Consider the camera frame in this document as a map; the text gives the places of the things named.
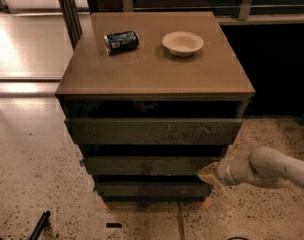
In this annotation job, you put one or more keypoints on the foam gripper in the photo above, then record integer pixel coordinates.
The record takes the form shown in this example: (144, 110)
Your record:
(223, 172)

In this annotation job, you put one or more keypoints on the black rod on floor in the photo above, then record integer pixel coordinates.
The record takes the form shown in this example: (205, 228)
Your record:
(41, 225)

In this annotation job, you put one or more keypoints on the top drawer front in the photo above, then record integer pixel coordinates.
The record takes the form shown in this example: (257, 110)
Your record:
(153, 131)

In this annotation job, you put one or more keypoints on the brown wooden drawer cabinet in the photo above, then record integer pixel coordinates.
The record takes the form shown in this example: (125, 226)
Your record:
(150, 82)

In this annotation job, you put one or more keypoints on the wooden drawer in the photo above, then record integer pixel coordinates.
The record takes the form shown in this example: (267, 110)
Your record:
(146, 165)

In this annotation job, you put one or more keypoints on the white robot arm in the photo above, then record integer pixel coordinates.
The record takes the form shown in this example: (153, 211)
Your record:
(264, 167)

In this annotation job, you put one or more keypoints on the blue tape piece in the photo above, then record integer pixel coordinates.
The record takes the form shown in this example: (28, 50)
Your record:
(82, 164)

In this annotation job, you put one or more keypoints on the bottom drawer front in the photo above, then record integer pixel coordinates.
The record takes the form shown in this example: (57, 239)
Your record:
(153, 189)

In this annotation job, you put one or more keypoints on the white paper bowl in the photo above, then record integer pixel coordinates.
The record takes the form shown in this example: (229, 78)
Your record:
(182, 43)

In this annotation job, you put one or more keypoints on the black floor marker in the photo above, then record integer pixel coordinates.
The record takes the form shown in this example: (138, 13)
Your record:
(113, 225)

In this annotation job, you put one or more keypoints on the dark blue soda can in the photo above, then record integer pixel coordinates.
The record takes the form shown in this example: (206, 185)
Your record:
(117, 43)

